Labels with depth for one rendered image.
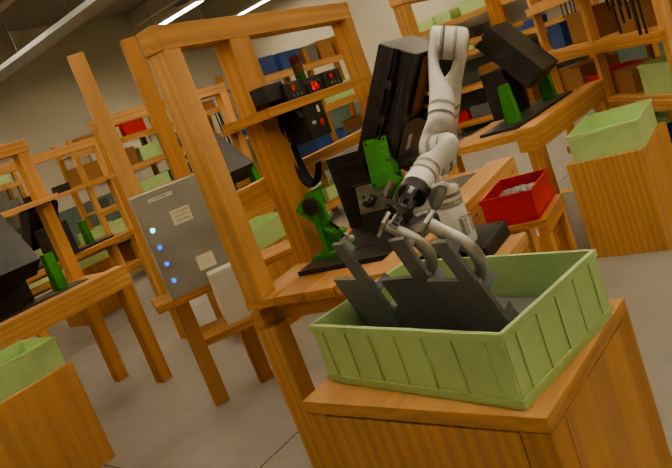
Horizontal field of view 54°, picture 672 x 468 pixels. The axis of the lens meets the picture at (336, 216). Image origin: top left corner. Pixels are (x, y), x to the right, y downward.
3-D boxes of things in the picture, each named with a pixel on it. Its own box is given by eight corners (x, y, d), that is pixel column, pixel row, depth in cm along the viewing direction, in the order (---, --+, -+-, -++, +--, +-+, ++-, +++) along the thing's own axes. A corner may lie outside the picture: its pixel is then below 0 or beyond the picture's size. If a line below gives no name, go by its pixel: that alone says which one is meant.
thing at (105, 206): (268, 211, 1164) (221, 91, 1126) (119, 290, 928) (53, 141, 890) (248, 216, 1200) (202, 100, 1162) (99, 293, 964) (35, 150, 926)
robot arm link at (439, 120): (427, 167, 178) (431, 120, 182) (456, 162, 172) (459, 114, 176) (413, 158, 173) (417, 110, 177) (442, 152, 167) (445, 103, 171)
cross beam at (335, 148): (372, 142, 361) (366, 127, 359) (230, 221, 254) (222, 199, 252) (364, 145, 363) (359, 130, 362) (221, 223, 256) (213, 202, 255)
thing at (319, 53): (407, 177, 975) (356, 28, 936) (307, 239, 795) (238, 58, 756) (379, 184, 1011) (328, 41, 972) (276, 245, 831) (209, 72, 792)
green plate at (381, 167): (404, 182, 280) (394, 134, 281) (395, 183, 273) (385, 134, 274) (381, 189, 286) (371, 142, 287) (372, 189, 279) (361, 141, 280)
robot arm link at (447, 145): (446, 183, 164) (417, 187, 169) (465, 146, 173) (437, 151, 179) (435, 161, 160) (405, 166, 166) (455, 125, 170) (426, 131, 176)
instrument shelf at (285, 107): (369, 81, 328) (366, 74, 327) (271, 118, 253) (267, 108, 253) (329, 96, 341) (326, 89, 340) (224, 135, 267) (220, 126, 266)
